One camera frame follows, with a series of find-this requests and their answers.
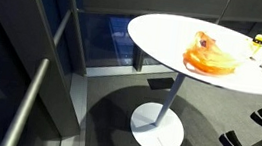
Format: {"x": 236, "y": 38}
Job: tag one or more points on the white table pedestal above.
{"x": 169, "y": 99}

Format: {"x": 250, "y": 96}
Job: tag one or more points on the orange plastic bag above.
{"x": 210, "y": 59}

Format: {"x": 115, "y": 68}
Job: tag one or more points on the metal handrail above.
{"x": 30, "y": 97}

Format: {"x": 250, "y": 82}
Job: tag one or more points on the brown bottle yellow cap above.
{"x": 259, "y": 41}

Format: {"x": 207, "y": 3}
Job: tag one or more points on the black floor plate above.
{"x": 160, "y": 83}

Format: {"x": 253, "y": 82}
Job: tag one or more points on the round white table base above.
{"x": 160, "y": 137}

